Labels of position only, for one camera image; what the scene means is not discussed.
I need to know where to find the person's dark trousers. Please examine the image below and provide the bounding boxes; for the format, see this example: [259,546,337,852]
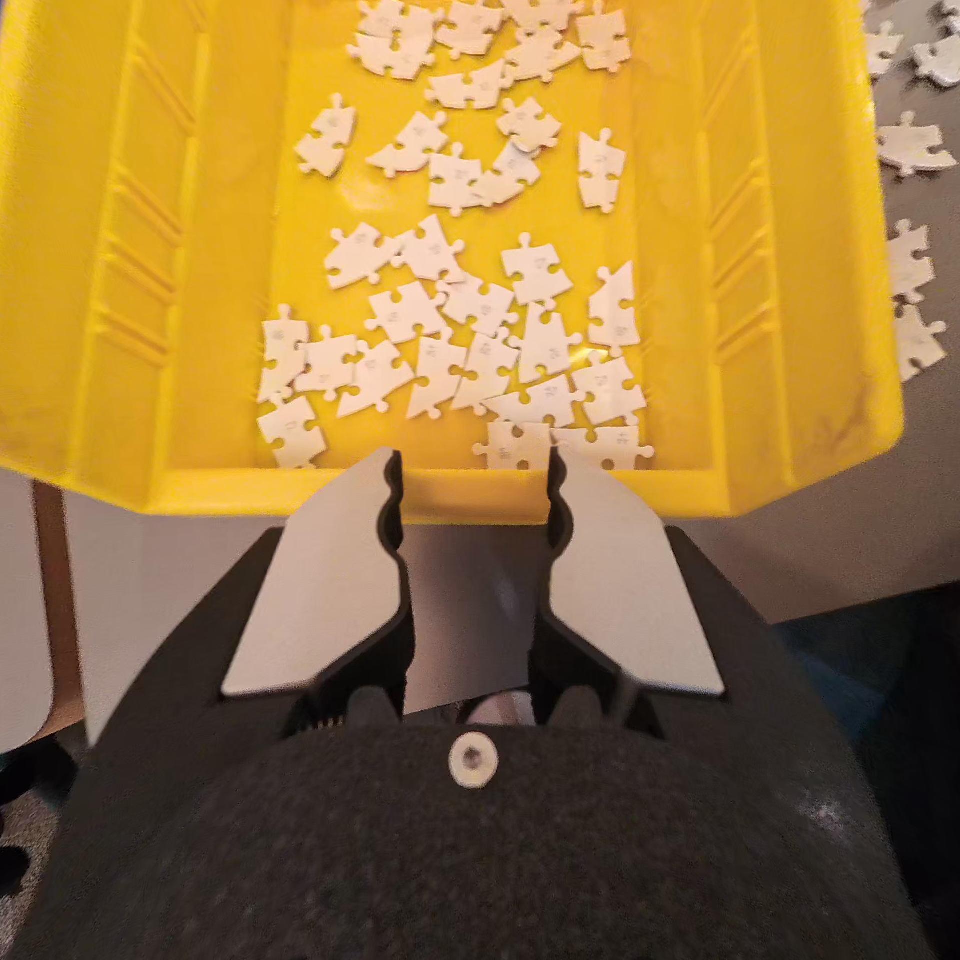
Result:
[772,592,960,939]

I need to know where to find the pile of white puzzle pieces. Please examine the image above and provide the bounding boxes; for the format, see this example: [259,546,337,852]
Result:
[862,0,960,384]
[256,0,655,472]

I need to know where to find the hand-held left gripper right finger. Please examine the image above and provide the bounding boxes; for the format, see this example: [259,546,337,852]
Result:
[531,446,726,727]

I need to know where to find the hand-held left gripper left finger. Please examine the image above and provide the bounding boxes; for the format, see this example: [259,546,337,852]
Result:
[221,447,416,725]

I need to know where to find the yellow plastic bin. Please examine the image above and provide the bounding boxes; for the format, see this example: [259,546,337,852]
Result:
[0,0,905,524]

